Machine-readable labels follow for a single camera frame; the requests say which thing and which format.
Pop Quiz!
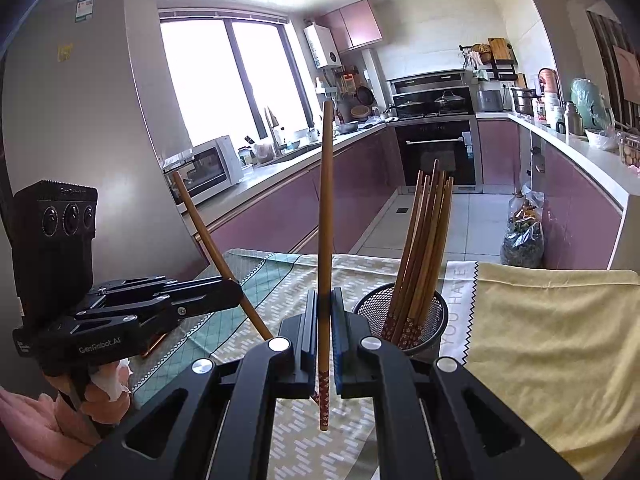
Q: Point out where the white tissue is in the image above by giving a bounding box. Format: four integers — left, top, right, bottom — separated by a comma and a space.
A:
95, 359, 133, 402

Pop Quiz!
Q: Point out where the yellow cloth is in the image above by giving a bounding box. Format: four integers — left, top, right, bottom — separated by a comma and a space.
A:
467, 262, 640, 480

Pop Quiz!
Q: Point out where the black built-in oven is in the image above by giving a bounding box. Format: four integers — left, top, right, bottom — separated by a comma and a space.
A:
394, 119, 482, 193

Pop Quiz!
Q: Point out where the grey refrigerator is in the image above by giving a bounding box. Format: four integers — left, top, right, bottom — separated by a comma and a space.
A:
0, 0, 241, 311

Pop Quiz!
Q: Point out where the steel stockpot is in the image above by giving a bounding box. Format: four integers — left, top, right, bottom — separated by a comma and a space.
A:
510, 86, 536, 115

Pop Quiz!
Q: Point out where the pot with glass lid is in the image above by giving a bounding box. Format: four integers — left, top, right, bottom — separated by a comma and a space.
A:
434, 91, 467, 113

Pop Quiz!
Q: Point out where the steel faucet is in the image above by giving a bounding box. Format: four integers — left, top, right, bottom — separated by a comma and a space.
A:
263, 106, 282, 157

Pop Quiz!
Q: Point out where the green appliance in plastic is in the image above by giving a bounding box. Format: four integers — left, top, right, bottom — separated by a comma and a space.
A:
571, 77, 615, 131

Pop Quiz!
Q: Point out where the person's left hand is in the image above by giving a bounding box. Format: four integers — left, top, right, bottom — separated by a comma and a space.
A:
47, 357, 133, 433

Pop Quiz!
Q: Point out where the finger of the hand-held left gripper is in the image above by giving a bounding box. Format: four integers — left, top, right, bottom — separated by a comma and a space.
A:
80, 275, 183, 311
65, 276, 244, 333

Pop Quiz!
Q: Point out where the wooden chopstick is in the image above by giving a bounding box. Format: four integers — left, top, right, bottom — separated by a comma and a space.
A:
171, 171, 275, 342
316, 101, 335, 432

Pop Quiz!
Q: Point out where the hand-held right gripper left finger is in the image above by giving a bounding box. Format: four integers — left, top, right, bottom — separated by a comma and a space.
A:
62, 289, 320, 480

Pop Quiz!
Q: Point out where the white water heater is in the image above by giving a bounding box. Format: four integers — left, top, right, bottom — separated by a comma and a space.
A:
303, 24, 343, 70

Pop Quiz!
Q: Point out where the steel range hood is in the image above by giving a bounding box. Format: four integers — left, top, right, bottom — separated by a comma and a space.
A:
386, 70, 475, 101

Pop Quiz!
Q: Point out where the clear plastic bag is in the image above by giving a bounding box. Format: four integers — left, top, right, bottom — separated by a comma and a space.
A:
509, 185, 545, 223

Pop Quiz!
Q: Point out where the white microwave oven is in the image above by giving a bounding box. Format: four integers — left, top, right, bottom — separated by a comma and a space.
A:
161, 135, 246, 206

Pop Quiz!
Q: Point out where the dark bag of vegetables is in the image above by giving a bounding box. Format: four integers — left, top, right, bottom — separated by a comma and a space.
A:
500, 220, 546, 269

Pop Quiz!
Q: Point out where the black wall rack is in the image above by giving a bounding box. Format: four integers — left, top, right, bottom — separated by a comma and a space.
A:
459, 37, 518, 82

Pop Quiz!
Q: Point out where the pink wall cabinet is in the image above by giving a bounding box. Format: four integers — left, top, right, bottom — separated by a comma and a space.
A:
320, 0, 383, 53

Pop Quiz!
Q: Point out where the kitchen window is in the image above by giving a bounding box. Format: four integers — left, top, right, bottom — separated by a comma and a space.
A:
157, 9, 318, 158

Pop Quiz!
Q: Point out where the pink base cabinet run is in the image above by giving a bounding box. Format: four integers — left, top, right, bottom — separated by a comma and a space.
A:
192, 122, 406, 266
477, 115, 640, 271

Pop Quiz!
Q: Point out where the dark wooden screen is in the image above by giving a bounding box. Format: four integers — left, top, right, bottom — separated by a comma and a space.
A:
586, 2, 640, 131

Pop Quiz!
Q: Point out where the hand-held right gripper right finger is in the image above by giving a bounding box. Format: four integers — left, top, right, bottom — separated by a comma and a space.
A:
330, 287, 583, 480

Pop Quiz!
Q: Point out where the patterned tablecloth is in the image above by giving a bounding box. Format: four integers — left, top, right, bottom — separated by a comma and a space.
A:
127, 247, 481, 480

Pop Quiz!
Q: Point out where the egg tray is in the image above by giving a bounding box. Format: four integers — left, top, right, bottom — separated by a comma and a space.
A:
619, 132, 640, 168

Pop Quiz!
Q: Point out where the steel thermos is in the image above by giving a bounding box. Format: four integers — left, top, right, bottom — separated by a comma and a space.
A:
564, 101, 586, 136

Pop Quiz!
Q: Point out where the bunch of wooden chopsticks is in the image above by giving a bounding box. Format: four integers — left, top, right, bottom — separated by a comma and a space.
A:
377, 160, 455, 351

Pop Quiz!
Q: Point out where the white bowl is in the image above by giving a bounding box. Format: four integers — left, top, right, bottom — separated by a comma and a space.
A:
585, 129, 621, 151

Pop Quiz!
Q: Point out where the pink kettle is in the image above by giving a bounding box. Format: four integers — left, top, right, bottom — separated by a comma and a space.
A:
537, 67, 560, 96

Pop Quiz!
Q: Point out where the black mesh utensil holder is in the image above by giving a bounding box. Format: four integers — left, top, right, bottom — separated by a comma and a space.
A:
351, 282, 449, 361

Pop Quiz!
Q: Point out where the person's left forearm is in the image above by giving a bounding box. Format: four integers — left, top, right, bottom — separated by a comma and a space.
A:
0, 385, 96, 480

